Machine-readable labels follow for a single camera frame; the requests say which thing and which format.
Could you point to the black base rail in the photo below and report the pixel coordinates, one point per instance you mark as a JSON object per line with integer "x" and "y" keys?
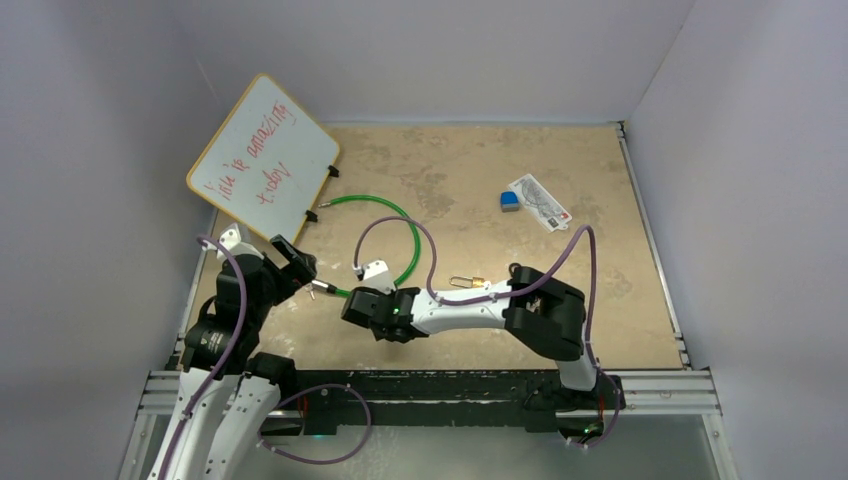
{"x": 532, "y": 400}

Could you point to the blue whiteboard eraser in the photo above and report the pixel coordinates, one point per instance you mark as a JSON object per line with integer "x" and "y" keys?
{"x": 509, "y": 202}

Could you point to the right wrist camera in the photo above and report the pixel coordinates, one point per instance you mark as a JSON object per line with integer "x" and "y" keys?
{"x": 376, "y": 275}

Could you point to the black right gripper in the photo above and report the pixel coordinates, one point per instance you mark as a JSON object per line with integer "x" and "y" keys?
{"x": 379, "y": 293}

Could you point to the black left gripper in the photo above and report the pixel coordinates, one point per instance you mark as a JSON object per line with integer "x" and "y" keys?
{"x": 293, "y": 275}

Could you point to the whiteboard with orange frame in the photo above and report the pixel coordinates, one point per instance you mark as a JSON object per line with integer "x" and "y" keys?
{"x": 267, "y": 163}

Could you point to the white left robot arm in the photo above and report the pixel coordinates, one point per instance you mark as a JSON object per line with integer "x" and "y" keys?
{"x": 226, "y": 387}

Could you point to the white printed card package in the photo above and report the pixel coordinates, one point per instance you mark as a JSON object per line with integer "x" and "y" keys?
{"x": 538, "y": 201}

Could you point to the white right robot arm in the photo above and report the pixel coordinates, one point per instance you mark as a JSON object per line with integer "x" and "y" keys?
{"x": 546, "y": 315}

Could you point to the brass padlock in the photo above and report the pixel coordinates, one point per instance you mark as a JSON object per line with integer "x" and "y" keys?
{"x": 469, "y": 282}

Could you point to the green cable lock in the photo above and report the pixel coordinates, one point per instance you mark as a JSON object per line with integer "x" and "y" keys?
{"x": 333, "y": 239}

